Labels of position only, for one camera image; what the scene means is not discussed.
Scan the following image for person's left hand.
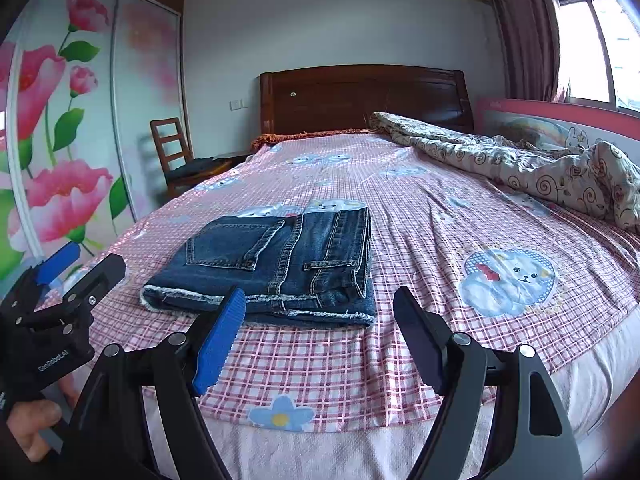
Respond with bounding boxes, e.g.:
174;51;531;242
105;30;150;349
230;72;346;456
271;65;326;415
6;399;63;463

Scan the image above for purple curtain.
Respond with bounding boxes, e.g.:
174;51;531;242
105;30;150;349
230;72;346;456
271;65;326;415
491;0;561;101

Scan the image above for window with dark frame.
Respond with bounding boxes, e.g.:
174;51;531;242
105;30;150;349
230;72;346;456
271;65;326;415
556;0;639;115

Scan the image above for wooden chair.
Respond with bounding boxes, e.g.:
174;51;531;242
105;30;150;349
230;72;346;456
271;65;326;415
150;117;239;200

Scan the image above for dark cloth on chair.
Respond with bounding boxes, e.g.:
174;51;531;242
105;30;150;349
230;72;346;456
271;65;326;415
165;157;219;181

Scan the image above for blue denim jeans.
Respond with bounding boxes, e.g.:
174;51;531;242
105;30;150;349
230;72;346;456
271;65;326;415
140;207;376;328

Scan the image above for floral sliding wardrobe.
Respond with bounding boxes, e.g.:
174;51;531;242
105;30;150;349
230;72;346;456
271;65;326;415
1;0;184;289

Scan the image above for dark wooden headboard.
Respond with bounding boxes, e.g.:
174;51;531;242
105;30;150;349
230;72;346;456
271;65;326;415
259;64;474;136

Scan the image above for pink cartoon bed side panel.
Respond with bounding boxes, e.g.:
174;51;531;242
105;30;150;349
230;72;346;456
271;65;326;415
475;99;639;158

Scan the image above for white wall socket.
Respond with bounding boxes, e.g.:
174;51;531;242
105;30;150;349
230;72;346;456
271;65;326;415
229;100;247;110

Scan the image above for floral patterned quilt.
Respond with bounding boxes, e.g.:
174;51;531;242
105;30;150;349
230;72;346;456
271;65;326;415
370;112;639;233

